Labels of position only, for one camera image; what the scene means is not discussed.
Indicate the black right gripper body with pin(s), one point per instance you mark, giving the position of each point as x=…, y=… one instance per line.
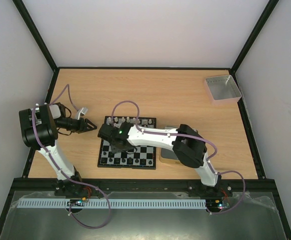
x=103, y=132

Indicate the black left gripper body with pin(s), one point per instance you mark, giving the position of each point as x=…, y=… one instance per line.
x=64, y=123

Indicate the gold metal tin with pieces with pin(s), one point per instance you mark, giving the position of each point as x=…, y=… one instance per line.
x=168, y=156

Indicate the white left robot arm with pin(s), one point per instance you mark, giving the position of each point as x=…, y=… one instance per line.
x=40, y=131

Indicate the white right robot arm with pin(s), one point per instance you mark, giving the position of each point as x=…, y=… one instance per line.
x=166, y=138

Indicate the pink metal tin lid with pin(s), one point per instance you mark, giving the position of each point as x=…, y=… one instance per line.
x=222, y=90

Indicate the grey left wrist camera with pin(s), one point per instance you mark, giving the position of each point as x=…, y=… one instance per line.
x=81, y=112

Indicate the white slotted cable duct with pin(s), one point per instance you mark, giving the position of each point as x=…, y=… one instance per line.
x=49, y=203

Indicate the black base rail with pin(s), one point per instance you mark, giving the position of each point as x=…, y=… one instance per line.
x=194, y=187

